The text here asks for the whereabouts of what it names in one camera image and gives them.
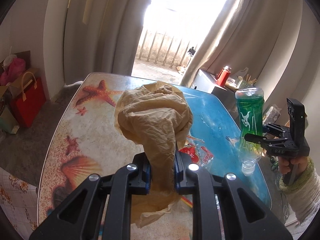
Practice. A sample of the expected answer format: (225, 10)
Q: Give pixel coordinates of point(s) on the green dish soap bottle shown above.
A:
(250, 102)

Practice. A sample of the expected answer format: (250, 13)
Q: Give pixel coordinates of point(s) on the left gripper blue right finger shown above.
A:
(178, 166)

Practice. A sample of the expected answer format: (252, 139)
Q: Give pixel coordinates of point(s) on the pink plastic bag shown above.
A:
(13, 67)

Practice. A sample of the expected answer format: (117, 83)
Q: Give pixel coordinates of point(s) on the right hand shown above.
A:
(284, 164)

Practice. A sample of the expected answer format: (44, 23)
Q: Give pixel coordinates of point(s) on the red thermos bottle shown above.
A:
(223, 76)

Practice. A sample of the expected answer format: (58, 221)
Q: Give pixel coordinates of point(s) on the clear red printed plastic wrapper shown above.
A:
(198, 151)

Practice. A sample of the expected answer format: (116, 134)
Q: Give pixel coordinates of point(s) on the folding table with beach print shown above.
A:
(86, 140)

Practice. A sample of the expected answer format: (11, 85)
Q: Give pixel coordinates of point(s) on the green utensil basket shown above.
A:
(243, 79)

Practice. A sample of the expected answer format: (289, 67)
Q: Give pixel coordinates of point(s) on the brown paper bag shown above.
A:
(157, 117)

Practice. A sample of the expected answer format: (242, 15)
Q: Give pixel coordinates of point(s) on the red gift bag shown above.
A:
(26, 105)

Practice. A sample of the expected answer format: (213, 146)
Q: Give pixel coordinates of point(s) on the beige curtain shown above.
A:
(276, 41)

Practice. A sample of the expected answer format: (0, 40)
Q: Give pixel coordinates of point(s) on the grey metal cabinet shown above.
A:
(205, 82)

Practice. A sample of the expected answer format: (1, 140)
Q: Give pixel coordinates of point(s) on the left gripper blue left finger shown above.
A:
(147, 174)

